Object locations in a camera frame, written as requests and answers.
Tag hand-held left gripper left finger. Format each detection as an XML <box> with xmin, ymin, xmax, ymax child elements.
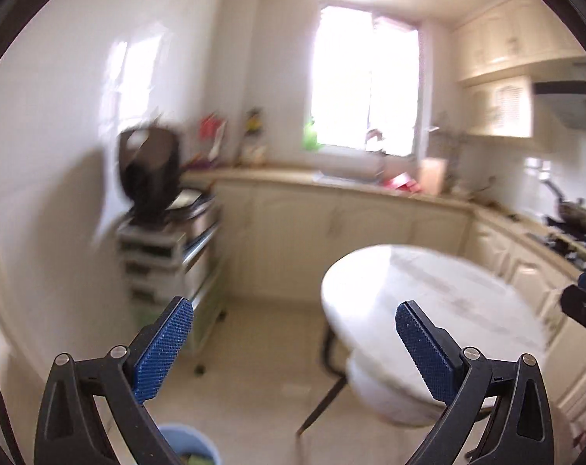
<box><xmin>33</xmin><ymin>295</ymin><xmax>195</xmax><ymax>465</ymax></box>

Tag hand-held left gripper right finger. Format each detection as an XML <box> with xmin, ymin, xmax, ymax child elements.
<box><xmin>394</xmin><ymin>300</ymin><xmax>555</xmax><ymax>465</ymax></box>

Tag blue trash bin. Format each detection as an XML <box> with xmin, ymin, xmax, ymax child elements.
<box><xmin>156</xmin><ymin>424</ymin><xmax>223</xmax><ymax>465</ymax></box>

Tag black gas cooktop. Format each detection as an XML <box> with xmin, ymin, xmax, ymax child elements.
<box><xmin>525</xmin><ymin>230</ymin><xmax>586</xmax><ymax>265</ymax></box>

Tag round marble table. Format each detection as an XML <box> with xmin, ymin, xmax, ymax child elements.
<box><xmin>295</xmin><ymin>245</ymin><xmax>558</xmax><ymax>439</ymax></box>

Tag white storage cart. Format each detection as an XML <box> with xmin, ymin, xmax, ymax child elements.
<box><xmin>116</xmin><ymin>203</ymin><xmax>226</xmax><ymax>374</ymax></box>

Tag cream base cabinets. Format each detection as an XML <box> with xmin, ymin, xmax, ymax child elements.
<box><xmin>181</xmin><ymin>167</ymin><xmax>586</xmax><ymax>427</ymax></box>

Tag red plastic basin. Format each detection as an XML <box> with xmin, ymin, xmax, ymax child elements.
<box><xmin>382</xmin><ymin>174</ymin><xmax>422</xmax><ymax>195</ymax></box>

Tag black rice cooker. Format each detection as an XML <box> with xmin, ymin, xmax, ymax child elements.
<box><xmin>117</xmin><ymin>126</ymin><xmax>216</xmax><ymax>226</ymax></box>

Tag wooden cutting board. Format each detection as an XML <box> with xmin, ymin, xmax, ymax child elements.
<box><xmin>419</xmin><ymin>157</ymin><xmax>448</xmax><ymax>195</ymax></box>

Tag grey range hood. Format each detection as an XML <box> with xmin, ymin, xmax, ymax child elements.
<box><xmin>532</xmin><ymin>63</ymin><xmax>586</xmax><ymax>131</ymax></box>

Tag row of hanging kitchen utensils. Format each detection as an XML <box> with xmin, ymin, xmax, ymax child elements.
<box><xmin>441</xmin><ymin>133</ymin><xmax>468</xmax><ymax>189</ymax></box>

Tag steel sink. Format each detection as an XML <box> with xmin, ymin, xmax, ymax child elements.
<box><xmin>315</xmin><ymin>172</ymin><xmax>383</xmax><ymax>186</ymax></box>

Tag metal faucet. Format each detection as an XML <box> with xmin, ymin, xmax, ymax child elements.
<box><xmin>365</xmin><ymin>128</ymin><xmax>388</xmax><ymax>182</ymax></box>

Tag cream lattice door cabinet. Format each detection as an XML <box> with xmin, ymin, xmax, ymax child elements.
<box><xmin>465</xmin><ymin>75</ymin><xmax>536</xmax><ymax>139</ymax></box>

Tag white rice spoon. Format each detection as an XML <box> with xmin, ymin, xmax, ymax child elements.
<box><xmin>210</xmin><ymin>123</ymin><xmax>228</xmax><ymax>160</ymax></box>

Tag large pale jar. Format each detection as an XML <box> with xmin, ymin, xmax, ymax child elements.
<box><xmin>239</xmin><ymin>143</ymin><xmax>269</xmax><ymax>165</ymax></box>

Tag dark bottle yellow label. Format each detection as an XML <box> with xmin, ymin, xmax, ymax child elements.
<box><xmin>244</xmin><ymin>107</ymin><xmax>264</xmax><ymax>136</ymax></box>

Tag white framed window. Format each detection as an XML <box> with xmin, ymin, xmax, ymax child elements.
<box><xmin>309</xmin><ymin>2</ymin><xmax>422</xmax><ymax>158</ymax></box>

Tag black power cable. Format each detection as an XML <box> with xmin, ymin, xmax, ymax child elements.
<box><xmin>470</xmin><ymin>174</ymin><xmax>498</xmax><ymax>202</ymax></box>

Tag dark wire rack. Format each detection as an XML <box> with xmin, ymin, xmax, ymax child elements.
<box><xmin>191</xmin><ymin>114</ymin><xmax>230</xmax><ymax>168</ymax></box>

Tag cream wall cabinets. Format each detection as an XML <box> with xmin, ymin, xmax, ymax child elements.
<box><xmin>450</xmin><ymin>0</ymin><xmax>586</xmax><ymax>85</ymax></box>

